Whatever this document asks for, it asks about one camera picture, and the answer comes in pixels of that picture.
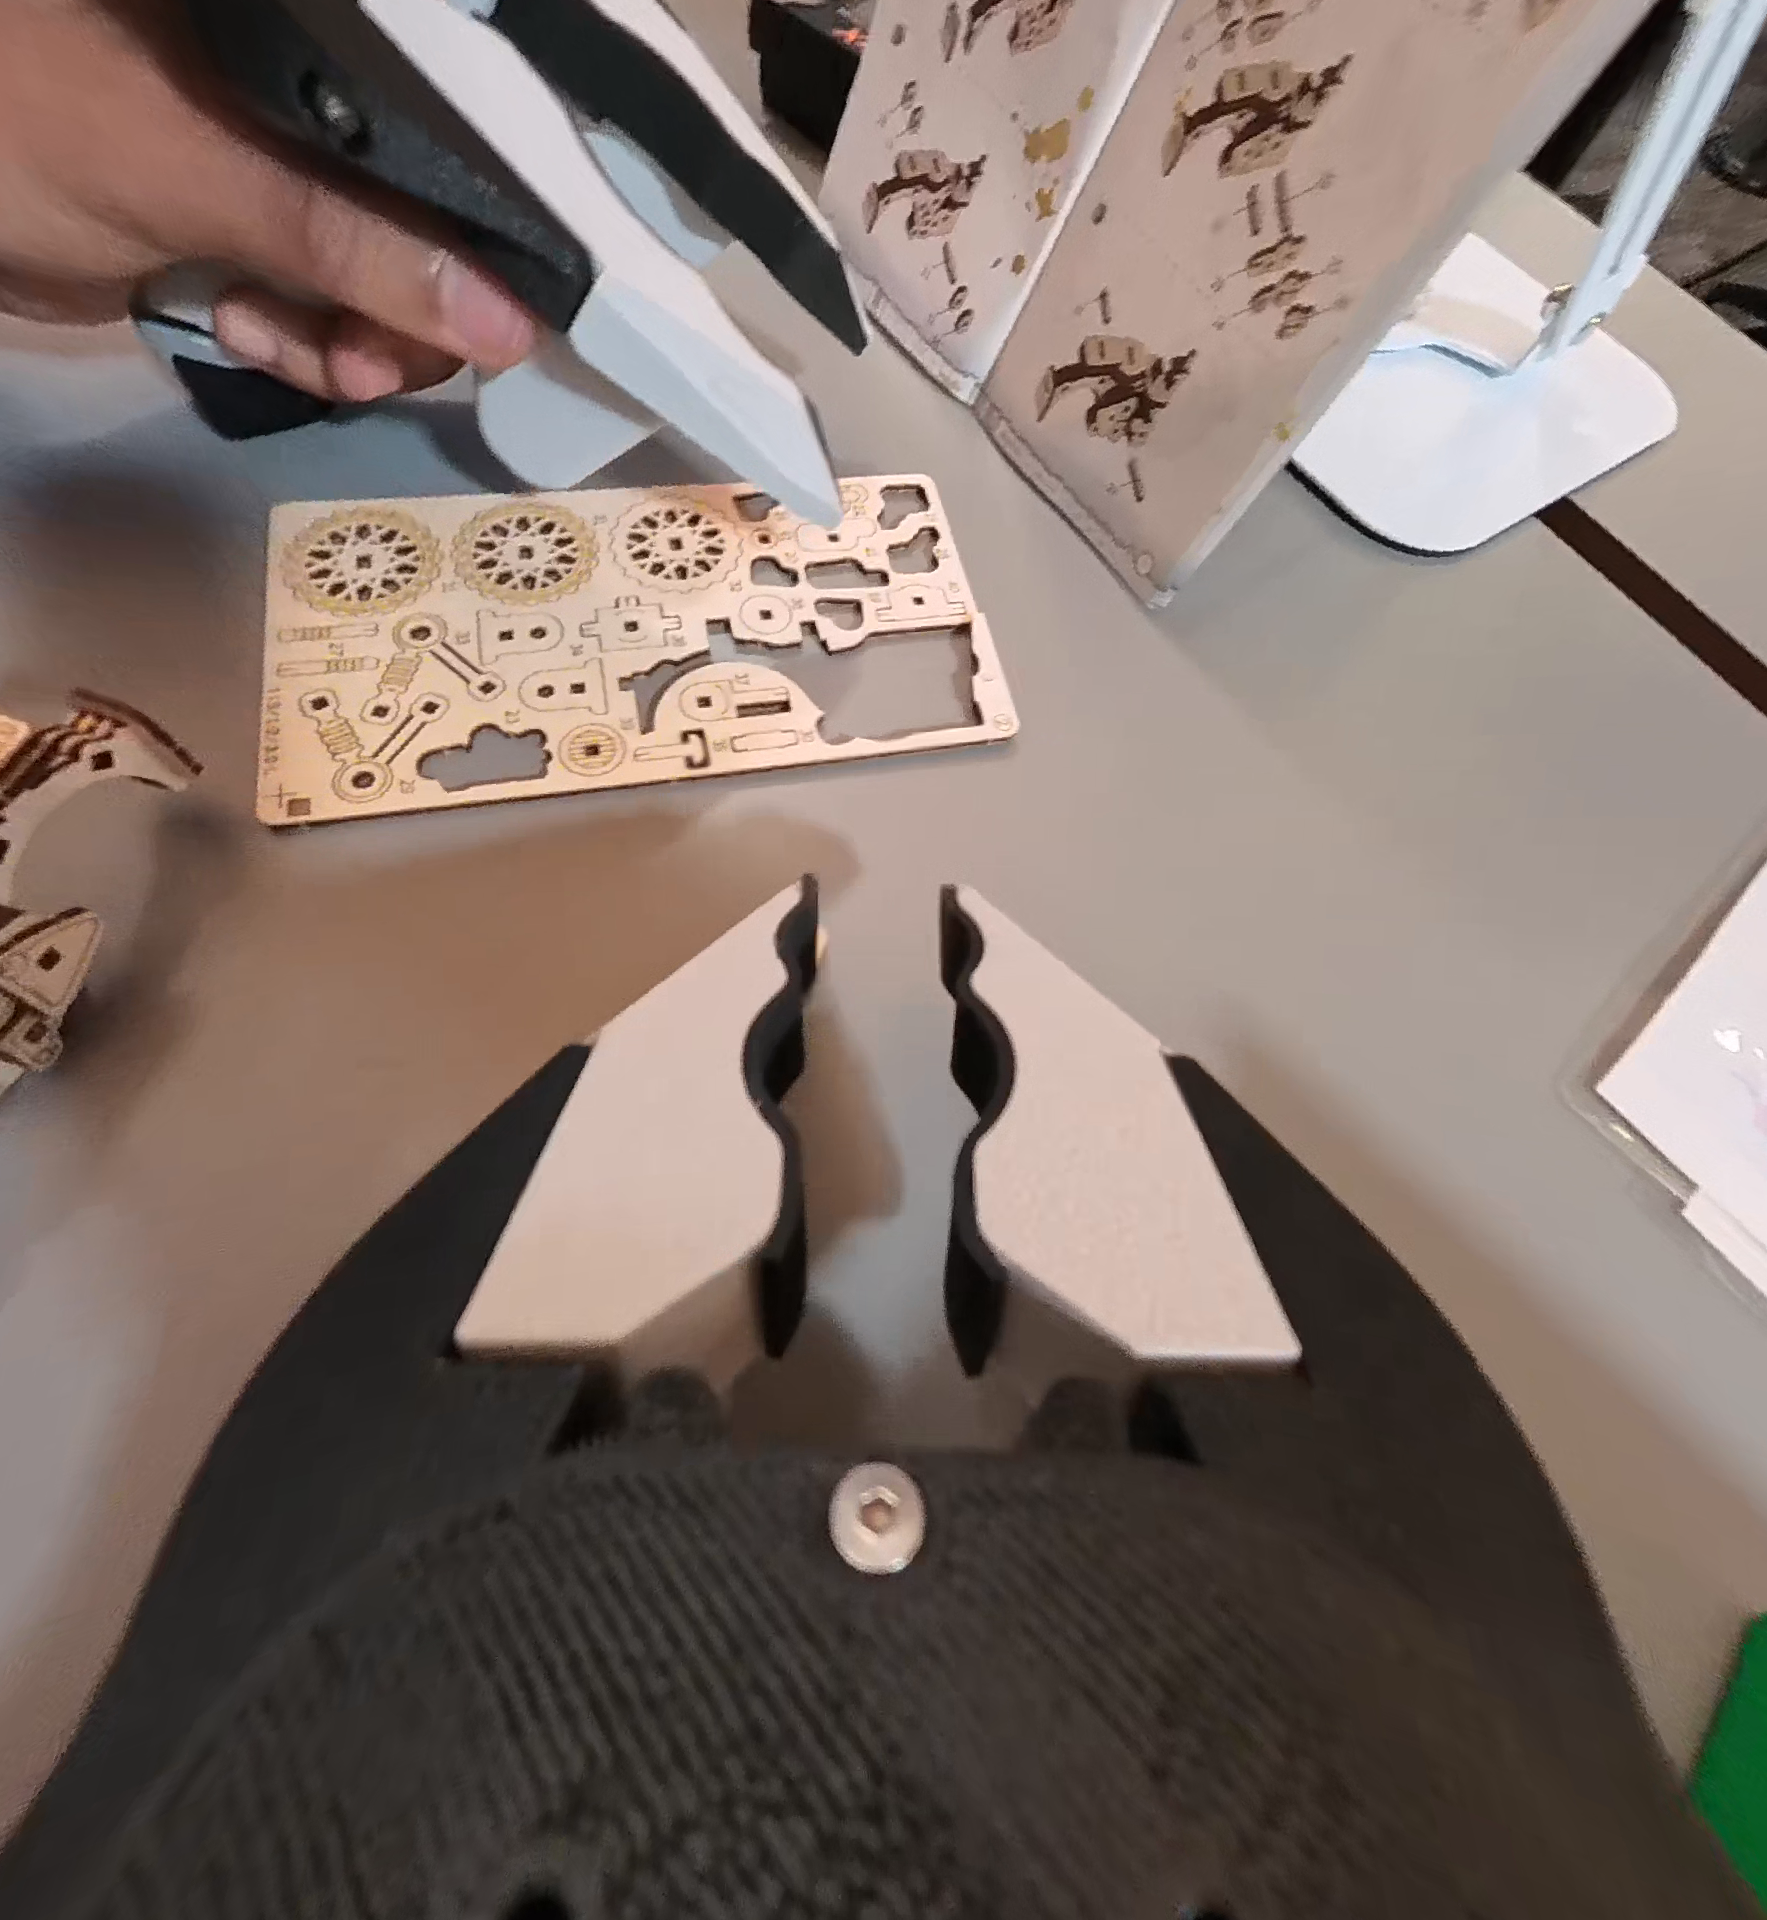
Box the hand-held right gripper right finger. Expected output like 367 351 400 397
938 885 1305 1379

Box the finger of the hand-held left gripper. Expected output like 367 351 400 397
484 0 871 357
359 0 846 532

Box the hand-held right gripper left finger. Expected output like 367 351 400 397
451 875 826 1379

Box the laser-cut wooden puzzle sheet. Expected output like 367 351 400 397
254 471 1020 831

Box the partly assembled wooden model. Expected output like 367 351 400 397
0 687 202 1195

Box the grey desk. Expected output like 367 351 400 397
0 165 1767 1920

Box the person's left hand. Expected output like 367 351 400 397
0 0 538 407

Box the black box with orange mark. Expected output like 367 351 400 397
749 0 887 109

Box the folded puzzle instruction sheet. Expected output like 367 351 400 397
819 0 1694 608

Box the white paper in clear sleeve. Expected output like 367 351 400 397
1565 768 1767 1385

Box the white metal stand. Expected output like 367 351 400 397
1288 0 1767 557

